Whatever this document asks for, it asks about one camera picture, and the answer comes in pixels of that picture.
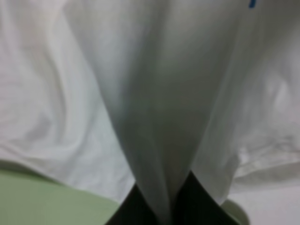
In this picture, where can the green plastic tray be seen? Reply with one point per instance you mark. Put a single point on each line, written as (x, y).
(28, 198)

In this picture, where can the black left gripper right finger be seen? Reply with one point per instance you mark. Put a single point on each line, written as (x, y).
(194, 206)

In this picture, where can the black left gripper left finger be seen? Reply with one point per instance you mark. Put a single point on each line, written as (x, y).
(134, 211)

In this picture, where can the white short sleeve shirt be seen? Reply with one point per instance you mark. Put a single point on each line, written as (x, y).
(102, 95)

